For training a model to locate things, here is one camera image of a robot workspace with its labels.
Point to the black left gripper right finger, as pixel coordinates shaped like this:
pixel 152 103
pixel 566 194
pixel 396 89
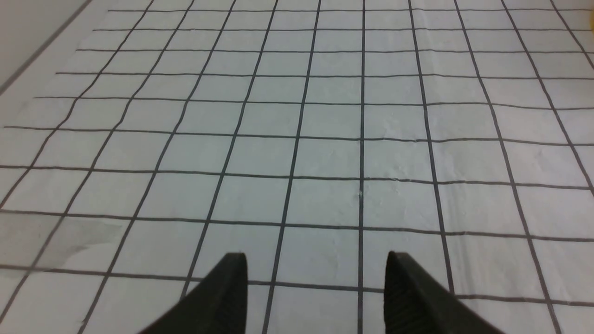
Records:
pixel 415 303

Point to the white grid tablecloth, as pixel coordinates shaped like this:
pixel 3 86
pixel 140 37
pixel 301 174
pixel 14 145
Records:
pixel 314 136

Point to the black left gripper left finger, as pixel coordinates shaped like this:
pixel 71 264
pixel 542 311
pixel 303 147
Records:
pixel 218 305

